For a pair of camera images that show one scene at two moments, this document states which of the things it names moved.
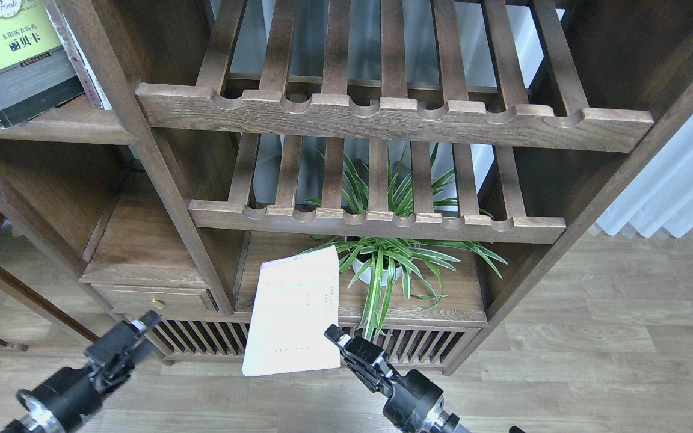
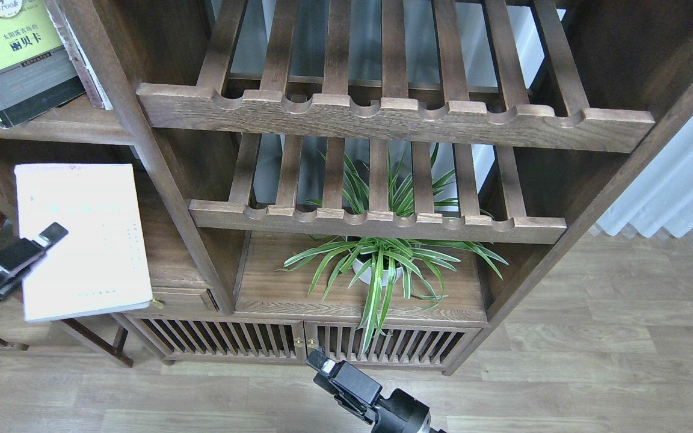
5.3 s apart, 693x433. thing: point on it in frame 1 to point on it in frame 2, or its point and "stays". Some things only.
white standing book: x=81 y=67 stays
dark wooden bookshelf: x=449 y=150 stays
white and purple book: x=295 y=303 to x=99 y=265
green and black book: x=13 y=60 stays
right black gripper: x=414 y=402 to x=400 y=411
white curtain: x=687 y=184 stays
